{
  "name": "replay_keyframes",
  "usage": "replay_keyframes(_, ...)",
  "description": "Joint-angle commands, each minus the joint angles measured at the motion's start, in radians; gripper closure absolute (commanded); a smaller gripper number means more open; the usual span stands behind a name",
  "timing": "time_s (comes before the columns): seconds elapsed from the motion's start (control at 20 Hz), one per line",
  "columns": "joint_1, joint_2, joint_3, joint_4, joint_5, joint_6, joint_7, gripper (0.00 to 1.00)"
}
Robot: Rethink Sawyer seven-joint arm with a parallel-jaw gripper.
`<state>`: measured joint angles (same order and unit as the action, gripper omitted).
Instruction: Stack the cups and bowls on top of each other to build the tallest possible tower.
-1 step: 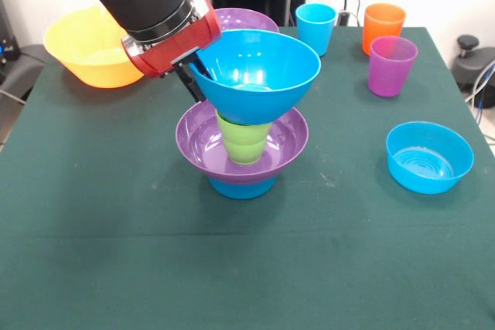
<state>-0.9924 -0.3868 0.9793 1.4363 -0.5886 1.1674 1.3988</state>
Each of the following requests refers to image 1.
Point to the small blue bowl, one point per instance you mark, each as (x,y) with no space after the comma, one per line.
(425,167)
(241,192)

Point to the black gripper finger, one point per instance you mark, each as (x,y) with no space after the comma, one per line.
(201,67)
(191,84)

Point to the black power strip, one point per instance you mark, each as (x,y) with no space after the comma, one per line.
(343,19)

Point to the black electronic device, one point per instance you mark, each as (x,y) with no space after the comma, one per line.
(7,28)

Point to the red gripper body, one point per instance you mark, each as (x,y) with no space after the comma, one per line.
(178,48)

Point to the blue cup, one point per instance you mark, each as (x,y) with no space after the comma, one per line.
(315,22)

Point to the purple cup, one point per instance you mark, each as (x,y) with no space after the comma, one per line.
(390,71)

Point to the yellow bowl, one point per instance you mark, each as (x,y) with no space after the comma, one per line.
(85,59)

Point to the dark green tablecloth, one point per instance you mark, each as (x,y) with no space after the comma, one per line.
(247,249)

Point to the large deep blue bowl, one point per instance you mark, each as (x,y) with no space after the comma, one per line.
(251,106)

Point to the orange cup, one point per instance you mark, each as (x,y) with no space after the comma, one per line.
(383,24)

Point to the green cup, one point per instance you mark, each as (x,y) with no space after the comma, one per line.
(245,154)
(241,135)

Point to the purple bowl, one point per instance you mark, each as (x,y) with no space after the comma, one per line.
(247,19)
(286,144)

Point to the black knobbed equipment base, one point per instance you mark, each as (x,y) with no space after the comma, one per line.
(472,67)

